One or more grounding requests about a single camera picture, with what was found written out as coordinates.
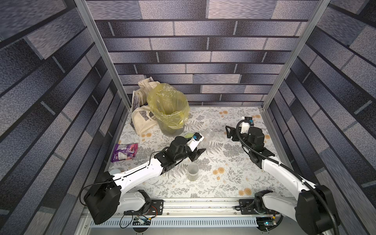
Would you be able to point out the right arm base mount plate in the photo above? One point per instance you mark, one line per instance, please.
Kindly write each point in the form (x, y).
(248, 207)

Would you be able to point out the glass jar with green lid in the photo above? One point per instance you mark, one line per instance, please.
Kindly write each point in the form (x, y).
(189, 135)

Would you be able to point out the short frosted plastic cup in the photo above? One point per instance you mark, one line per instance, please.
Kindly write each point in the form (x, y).
(192, 172)

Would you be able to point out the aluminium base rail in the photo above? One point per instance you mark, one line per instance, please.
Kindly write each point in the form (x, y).
(186, 213)

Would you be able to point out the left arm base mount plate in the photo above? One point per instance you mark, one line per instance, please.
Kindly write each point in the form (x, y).
(153, 207)

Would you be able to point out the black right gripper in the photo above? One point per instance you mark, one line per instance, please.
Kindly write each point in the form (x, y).
(235, 132)

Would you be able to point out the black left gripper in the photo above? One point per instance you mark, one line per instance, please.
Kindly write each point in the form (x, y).
(196, 155)

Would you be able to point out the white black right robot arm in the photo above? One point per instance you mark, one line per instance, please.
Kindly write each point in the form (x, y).
(311, 206)

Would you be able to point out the grey mesh waste bin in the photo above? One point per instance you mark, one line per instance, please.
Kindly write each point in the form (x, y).
(170, 129)

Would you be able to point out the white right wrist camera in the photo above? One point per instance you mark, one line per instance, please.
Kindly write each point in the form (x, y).
(245, 126)

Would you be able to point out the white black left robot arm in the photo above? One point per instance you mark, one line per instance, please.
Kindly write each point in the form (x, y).
(111, 194)

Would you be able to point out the purple snack packet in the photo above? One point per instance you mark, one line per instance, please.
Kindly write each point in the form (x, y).
(124, 152)

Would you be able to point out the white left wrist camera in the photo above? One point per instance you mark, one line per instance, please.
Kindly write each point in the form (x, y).
(195, 141)

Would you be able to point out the floral patterned table mat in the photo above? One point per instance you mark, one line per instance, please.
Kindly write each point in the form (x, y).
(225, 171)

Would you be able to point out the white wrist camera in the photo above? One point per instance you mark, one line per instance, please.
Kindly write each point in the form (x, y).
(195, 141)
(245, 126)

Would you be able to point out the tall clear plastic jar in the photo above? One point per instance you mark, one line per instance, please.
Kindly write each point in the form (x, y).
(207, 135)

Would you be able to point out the yellow plastic bin liner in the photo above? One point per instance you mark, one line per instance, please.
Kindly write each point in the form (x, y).
(169, 105)

